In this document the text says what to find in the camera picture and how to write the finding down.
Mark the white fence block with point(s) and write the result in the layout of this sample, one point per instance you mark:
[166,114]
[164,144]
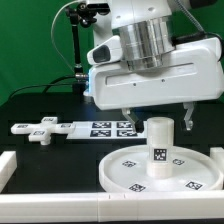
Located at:
[217,154]
[8,164]

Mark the white cross-shaped table base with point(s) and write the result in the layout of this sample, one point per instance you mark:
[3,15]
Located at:
[42,131]

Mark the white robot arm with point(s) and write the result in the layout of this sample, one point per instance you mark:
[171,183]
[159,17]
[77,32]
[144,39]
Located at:
[137,62]

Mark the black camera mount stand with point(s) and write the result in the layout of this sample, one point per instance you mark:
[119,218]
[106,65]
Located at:
[83,16]

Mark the white round table top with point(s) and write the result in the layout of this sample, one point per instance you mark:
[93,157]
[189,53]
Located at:
[139,169]

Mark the white marker tag sheet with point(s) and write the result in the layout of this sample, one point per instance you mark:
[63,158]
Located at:
[104,130]

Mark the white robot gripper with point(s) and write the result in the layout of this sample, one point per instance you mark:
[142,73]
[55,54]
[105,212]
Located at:
[192,72]

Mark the white front fence bar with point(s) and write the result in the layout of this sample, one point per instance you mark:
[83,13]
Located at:
[104,207]

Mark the white left fence block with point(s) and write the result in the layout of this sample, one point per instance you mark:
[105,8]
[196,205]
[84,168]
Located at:
[8,164]

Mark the white right fence block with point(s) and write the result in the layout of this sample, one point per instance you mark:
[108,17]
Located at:
[217,154]

